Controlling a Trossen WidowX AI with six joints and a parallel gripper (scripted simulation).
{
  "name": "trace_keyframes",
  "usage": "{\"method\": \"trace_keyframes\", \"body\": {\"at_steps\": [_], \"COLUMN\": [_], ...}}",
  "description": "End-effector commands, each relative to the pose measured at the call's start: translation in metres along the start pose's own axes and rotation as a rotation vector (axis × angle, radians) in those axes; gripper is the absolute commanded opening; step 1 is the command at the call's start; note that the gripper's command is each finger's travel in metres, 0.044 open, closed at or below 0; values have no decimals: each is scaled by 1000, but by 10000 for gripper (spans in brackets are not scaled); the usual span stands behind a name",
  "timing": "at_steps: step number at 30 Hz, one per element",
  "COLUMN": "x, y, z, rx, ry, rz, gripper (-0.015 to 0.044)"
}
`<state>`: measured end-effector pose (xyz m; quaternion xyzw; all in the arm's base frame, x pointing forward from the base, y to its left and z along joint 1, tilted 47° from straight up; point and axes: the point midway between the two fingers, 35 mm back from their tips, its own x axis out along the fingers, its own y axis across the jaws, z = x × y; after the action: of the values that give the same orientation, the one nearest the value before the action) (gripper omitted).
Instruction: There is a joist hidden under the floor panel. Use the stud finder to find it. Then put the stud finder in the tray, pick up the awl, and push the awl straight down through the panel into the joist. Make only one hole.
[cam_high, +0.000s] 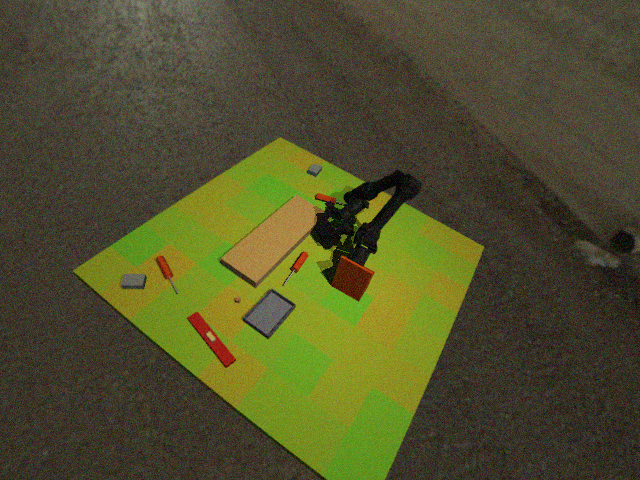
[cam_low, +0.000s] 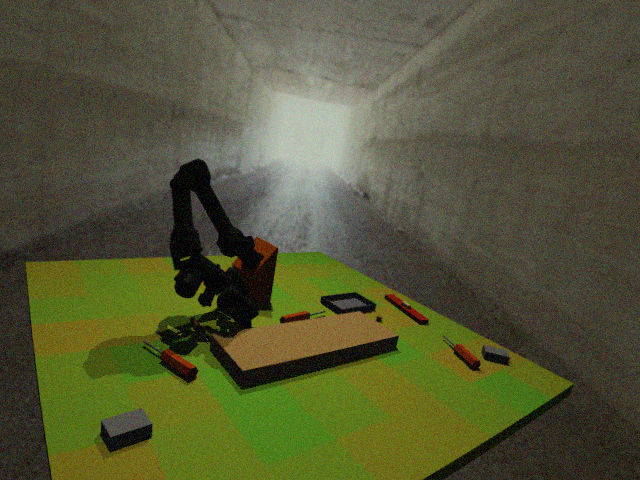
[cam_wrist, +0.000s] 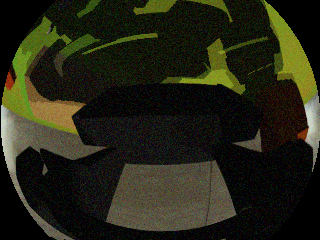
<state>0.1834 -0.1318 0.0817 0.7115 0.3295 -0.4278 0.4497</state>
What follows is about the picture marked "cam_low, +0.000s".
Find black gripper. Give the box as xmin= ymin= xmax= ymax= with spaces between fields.
xmin=202 ymin=264 xmax=252 ymax=312

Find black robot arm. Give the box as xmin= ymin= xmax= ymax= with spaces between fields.
xmin=170 ymin=158 xmax=264 ymax=298

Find tan wooden panel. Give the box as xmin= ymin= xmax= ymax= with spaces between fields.
xmin=210 ymin=311 xmax=399 ymax=386

